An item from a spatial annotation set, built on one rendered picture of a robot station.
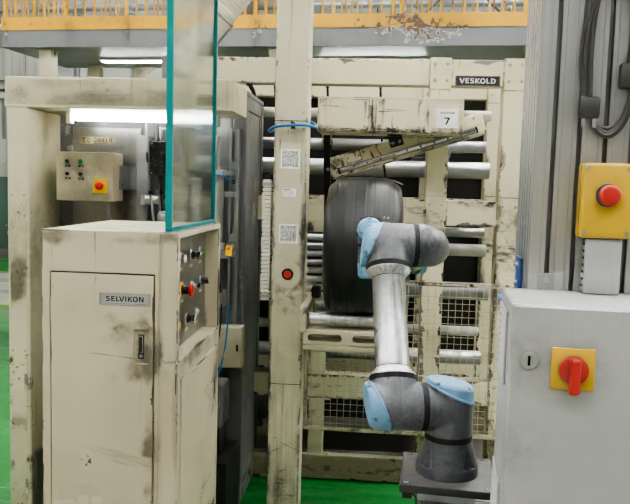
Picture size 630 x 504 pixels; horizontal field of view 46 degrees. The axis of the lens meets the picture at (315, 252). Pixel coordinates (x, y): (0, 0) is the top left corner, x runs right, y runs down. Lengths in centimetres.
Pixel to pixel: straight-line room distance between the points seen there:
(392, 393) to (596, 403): 64
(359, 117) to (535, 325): 201
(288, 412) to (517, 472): 181
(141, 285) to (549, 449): 126
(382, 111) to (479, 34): 511
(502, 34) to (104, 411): 665
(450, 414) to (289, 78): 156
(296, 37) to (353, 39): 531
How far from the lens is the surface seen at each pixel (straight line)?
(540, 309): 124
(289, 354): 295
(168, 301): 213
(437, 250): 195
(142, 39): 884
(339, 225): 269
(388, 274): 189
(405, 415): 180
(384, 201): 273
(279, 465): 309
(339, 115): 313
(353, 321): 283
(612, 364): 128
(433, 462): 186
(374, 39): 820
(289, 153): 288
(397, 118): 313
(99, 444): 229
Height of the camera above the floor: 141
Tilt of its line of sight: 5 degrees down
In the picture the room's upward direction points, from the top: 2 degrees clockwise
